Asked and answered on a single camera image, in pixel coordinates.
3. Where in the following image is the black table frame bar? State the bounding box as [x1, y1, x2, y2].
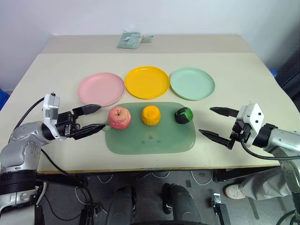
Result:
[35, 172, 111, 188]

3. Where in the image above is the orange fruit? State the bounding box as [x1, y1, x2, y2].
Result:
[141, 105, 162, 126]

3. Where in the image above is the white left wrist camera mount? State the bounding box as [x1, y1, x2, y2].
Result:
[41, 93, 68, 142]

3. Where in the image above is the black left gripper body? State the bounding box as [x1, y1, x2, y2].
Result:
[55, 112, 80, 139]

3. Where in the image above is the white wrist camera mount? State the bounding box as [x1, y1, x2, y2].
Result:
[235, 102, 266, 146]
[41, 93, 68, 142]

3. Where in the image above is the black cable under table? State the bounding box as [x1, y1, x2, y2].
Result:
[40, 149, 93, 211]

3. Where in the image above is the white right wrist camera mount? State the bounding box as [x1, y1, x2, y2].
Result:
[235, 102, 266, 146]

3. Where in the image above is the dark green avocado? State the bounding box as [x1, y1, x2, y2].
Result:
[174, 107, 194, 124]

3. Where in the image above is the translucent green mat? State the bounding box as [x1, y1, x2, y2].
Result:
[105, 101, 197, 155]

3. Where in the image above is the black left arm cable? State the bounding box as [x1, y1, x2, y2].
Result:
[13, 97, 46, 132]

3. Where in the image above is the light green plate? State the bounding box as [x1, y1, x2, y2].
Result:
[169, 67, 216, 101]

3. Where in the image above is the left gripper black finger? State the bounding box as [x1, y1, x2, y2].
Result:
[72, 104, 102, 117]
[69, 123, 106, 141]

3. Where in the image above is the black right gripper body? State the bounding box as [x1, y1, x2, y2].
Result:
[230, 118, 251, 143]

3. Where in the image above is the small blue box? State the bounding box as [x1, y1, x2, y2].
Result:
[269, 67, 281, 79]

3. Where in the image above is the blue crate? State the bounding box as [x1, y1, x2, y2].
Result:
[0, 88, 10, 111]

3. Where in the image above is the black stand clamp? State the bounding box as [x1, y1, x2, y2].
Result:
[79, 203, 105, 225]
[210, 193, 229, 225]

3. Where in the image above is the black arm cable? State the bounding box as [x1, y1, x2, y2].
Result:
[13, 97, 46, 132]
[240, 139, 300, 161]

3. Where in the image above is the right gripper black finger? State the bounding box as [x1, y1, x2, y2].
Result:
[198, 129, 235, 150]
[209, 106, 240, 118]

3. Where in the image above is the yellow plate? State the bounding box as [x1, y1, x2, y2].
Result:
[125, 66, 170, 100]

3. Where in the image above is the red apple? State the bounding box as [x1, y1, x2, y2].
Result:
[108, 105, 132, 130]

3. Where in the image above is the pink plate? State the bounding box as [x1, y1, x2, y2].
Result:
[78, 72, 125, 106]

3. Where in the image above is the grey trouser leg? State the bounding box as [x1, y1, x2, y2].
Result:
[240, 168, 292, 203]

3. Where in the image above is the dark rounded shape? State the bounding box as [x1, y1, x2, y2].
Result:
[162, 183, 203, 225]
[105, 185, 138, 225]

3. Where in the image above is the green plastic packet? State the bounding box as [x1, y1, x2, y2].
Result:
[116, 31, 143, 50]

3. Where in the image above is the white shoe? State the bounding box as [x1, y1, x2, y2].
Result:
[223, 183, 247, 200]

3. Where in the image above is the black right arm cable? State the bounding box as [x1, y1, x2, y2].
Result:
[240, 139, 300, 161]

